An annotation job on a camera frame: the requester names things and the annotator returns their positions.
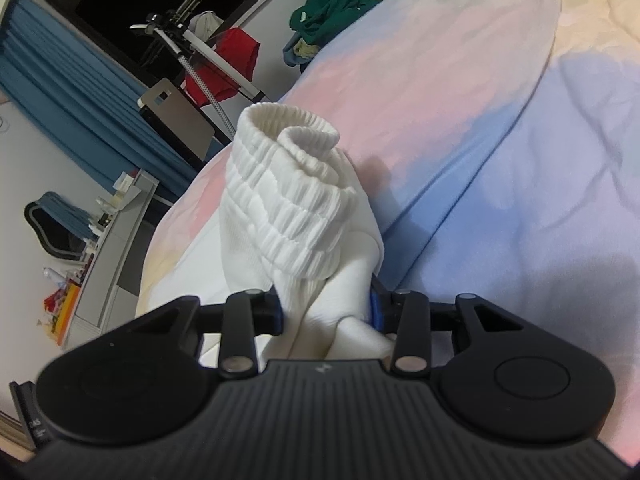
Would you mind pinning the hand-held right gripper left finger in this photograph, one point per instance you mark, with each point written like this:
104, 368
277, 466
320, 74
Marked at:
272, 312

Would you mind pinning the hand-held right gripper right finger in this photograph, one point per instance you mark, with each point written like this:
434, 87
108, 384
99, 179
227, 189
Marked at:
375, 312

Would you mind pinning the white pants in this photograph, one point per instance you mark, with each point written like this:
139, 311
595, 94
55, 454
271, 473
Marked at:
290, 200

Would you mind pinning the red yellow packets pile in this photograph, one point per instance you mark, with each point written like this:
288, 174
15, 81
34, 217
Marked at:
62, 312

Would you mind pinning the white desk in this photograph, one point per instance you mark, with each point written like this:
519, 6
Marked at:
115, 250

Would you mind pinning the black office chair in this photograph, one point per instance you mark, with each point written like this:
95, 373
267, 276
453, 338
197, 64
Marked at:
50, 240

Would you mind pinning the small white box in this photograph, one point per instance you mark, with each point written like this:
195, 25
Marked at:
125, 182

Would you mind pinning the pastel blanket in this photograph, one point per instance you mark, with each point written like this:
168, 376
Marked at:
500, 160

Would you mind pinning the blue cloth on chair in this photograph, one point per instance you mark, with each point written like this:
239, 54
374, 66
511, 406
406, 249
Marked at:
67, 212

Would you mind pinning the grey metal panel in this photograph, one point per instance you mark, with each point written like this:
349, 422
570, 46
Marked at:
180, 120

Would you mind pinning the red cloth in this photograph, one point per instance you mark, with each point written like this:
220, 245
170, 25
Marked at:
225, 60

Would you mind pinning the white garment steamer stand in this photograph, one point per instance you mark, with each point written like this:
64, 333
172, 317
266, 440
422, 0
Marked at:
210, 52

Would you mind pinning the white plastic bag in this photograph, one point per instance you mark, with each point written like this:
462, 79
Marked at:
205, 24

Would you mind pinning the narrow blue curtain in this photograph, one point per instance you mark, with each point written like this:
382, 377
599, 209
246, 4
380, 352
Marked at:
65, 85

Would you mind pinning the green clothing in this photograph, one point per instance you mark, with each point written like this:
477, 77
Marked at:
330, 5

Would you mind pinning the dark window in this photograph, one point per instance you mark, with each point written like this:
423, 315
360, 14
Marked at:
125, 0

